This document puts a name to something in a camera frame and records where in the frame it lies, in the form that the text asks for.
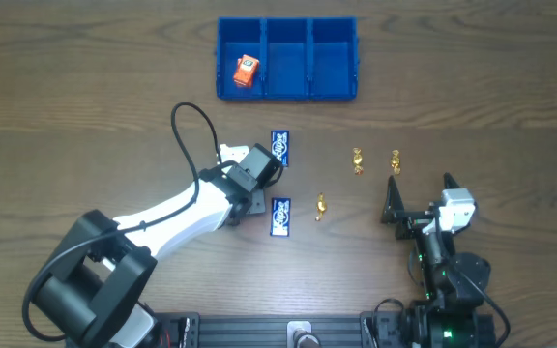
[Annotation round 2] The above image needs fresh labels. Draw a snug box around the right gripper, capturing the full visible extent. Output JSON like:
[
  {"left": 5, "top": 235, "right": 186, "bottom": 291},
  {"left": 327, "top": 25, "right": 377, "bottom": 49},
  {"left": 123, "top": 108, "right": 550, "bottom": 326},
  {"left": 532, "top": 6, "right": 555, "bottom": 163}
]
[{"left": 380, "top": 172, "right": 462, "bottom": 242}]

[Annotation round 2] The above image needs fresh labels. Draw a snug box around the blue candy pack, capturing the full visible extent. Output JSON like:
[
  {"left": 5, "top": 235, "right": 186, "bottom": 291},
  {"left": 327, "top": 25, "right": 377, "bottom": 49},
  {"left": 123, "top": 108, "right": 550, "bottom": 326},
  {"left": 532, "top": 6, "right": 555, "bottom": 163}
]
[
  {"left": 269, "top": 130, "right": 291, "bottom": 169},
  {"left": 269, "top": 196, "right": 292, "bottom": 238}
]

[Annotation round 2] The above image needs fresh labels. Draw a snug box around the orange candy box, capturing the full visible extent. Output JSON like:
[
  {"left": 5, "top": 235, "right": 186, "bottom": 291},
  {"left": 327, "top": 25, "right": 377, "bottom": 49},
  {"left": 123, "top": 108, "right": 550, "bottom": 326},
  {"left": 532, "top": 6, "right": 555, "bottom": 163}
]
[{"left": 232, "top": 53, "right": 261, "bottom": 89}]

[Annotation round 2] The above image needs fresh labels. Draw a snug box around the blue tray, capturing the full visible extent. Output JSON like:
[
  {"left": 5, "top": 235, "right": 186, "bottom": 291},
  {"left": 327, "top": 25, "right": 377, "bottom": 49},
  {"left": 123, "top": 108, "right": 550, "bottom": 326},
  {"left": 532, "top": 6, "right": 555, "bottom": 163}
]
[{"left": 215, "top": 16, "right": 360, "bottom": 102}]

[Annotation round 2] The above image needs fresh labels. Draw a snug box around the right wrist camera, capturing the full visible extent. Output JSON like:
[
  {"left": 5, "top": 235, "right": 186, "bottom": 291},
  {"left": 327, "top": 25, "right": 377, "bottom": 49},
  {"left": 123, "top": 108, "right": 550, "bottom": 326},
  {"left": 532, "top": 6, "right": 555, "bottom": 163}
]
[{"left": 422, "top": 188, "right": 477, "bottom": 236}]

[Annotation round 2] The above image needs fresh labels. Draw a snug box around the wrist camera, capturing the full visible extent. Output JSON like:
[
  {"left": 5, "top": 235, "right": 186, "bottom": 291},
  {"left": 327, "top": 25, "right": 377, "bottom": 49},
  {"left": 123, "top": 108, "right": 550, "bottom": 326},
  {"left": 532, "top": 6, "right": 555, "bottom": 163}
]
[
  {"left": 218, "top": 143, "right": 251, "bottom": 164},
  {"left": 422, "top": 188, "right": 477, "bottom": 236}
]

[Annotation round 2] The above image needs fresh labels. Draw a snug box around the black cable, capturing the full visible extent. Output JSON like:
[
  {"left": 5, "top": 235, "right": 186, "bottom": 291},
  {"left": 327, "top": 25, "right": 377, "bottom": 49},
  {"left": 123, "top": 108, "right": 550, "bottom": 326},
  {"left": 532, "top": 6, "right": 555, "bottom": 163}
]
[
  {"left": 471, "top": 284, "right": 512, "bottom": 348},
  {"left": 20, "top": 101, "right": 224, "bottom": 342}
]

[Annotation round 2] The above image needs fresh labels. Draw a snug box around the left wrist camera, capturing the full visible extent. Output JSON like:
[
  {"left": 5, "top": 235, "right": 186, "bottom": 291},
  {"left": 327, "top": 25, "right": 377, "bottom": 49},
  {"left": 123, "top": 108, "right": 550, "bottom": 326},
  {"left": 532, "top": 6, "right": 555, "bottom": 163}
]
[{"left": 218, "top": 143, "right": 251, "bottom": 164}]

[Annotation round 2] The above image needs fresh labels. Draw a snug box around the mounting rail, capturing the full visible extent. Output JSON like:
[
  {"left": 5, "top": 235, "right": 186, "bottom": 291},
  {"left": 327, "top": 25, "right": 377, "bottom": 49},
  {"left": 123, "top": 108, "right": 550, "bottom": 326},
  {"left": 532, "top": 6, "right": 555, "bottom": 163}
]
[{"left": 155, "top": 298, "right": 497, "bottom": 348}]

